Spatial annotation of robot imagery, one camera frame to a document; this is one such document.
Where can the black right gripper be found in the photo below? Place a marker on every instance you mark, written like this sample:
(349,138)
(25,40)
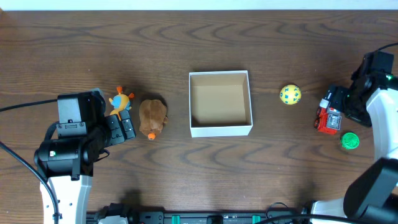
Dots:
(364,119)

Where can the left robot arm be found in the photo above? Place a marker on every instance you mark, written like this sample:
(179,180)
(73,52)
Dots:
(66,163)

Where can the white cardboard box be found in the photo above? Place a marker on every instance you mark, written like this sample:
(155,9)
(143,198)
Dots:
(220,104)

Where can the green yarn ball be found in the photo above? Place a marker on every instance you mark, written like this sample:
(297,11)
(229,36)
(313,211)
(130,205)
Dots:
(350,141)

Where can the red toy car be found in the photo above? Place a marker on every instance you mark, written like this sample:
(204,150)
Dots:
(328,120)

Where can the yellow ball with blue letters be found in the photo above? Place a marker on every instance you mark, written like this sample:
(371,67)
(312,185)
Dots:
(290,94)

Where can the brown plush toy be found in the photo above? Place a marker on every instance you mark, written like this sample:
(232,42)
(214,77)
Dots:
(153,116)

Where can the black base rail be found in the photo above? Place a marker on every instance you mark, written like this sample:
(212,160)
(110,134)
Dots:
(121,213)

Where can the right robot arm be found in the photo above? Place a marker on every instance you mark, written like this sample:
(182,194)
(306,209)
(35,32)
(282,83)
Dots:
(372,100)

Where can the yellow blue duck toy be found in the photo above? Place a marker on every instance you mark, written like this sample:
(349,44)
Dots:
(120,102)

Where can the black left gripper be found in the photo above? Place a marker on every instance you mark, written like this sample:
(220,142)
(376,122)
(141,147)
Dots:
(115,130)

